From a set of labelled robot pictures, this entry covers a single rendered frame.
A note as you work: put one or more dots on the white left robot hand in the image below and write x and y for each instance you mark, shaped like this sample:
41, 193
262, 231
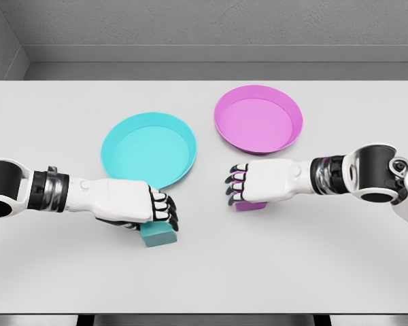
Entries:
129, 200

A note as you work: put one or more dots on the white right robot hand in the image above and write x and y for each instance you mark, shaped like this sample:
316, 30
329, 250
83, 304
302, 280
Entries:
268, 180

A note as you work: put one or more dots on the pink block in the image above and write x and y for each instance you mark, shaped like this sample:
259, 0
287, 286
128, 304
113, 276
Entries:
251, 205

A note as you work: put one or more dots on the teal block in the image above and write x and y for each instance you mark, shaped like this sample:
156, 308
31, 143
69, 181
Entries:
158, 235

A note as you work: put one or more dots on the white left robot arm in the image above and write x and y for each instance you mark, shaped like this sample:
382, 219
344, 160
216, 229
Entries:
37, 190

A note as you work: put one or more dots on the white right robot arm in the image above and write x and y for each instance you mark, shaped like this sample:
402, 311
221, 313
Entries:
360, 173

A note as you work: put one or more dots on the cyan round plate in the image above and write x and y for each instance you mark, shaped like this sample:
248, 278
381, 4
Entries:
149, 151

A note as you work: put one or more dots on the pink round plate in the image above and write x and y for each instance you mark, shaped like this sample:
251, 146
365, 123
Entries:
258, 119

